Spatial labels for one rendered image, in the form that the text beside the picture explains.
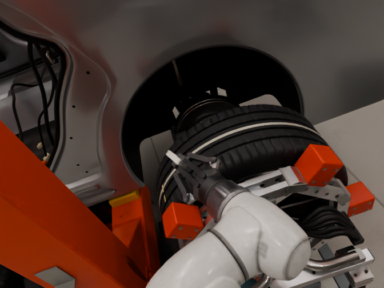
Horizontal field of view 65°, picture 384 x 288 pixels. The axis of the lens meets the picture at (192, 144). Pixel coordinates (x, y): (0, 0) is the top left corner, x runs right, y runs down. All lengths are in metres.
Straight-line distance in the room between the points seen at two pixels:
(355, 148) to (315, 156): 1.57
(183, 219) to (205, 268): 0.36
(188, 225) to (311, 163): 0.37
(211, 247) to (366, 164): 1.91
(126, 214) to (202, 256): 1.02
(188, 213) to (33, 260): 0.39
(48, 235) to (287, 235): 0.50
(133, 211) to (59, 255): 0.71
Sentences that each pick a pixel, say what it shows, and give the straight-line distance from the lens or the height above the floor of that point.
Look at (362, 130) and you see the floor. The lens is 2.53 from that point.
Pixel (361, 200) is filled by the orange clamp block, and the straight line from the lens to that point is 1.10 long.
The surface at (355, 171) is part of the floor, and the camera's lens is 2.28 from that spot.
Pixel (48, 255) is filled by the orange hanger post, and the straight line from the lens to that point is 0.82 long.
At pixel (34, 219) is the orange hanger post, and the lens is 0.70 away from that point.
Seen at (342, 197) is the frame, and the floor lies 0.97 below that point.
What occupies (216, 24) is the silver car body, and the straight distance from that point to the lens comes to 1.03.
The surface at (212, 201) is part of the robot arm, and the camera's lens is 0.60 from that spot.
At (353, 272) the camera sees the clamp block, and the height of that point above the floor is 0.95.
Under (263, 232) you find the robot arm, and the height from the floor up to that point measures 1.35.
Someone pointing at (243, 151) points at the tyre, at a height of 1.18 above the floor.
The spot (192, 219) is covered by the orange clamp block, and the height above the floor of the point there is 1.09.
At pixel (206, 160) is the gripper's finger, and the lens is 0.70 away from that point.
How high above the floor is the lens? 1.81
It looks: 44 degrees down
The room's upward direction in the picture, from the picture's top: 22 degrees counter-clockwise
